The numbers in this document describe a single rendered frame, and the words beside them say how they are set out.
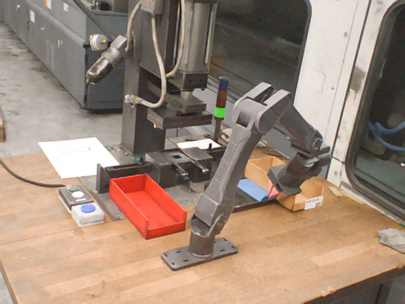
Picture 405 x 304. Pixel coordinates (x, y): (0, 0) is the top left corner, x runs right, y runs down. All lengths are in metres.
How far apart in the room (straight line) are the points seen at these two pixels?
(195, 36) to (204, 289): 0.71
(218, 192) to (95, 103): 3.64
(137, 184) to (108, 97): 3.28
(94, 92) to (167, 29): 3.26
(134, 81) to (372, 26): 0.80
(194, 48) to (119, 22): 3.20
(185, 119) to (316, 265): 0.57
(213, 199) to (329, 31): 0.96
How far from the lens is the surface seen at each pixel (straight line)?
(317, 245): 1.43
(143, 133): 1.77
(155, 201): 1.48
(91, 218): 1.36
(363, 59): 1.75
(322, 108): 1.95
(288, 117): 1.26
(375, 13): 1.73
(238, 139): 1.17
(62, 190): 1.48
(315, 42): 1.99
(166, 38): 1.51
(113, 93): 4.77
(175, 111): 1.51
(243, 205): 1.50
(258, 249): 1.34
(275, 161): 1.75
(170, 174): 1.56
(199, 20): 1.45
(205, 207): 1.20
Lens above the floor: 1.63
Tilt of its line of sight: 23 degrees down
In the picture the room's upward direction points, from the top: 8 degrees clockwise
